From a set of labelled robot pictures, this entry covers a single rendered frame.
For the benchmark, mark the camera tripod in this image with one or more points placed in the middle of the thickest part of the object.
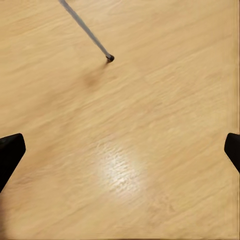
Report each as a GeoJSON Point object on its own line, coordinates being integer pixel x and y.
{"type": "Point", "coordinates": [86, 29]}

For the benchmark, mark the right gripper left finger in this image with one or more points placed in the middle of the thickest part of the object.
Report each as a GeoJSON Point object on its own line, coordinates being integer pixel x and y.
{"type": "Point", "coordinates": [12, 149]}

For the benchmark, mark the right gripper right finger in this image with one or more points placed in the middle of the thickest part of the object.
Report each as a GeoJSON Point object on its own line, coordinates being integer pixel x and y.
{"type": "Point", "coordinates": [232, 149]}

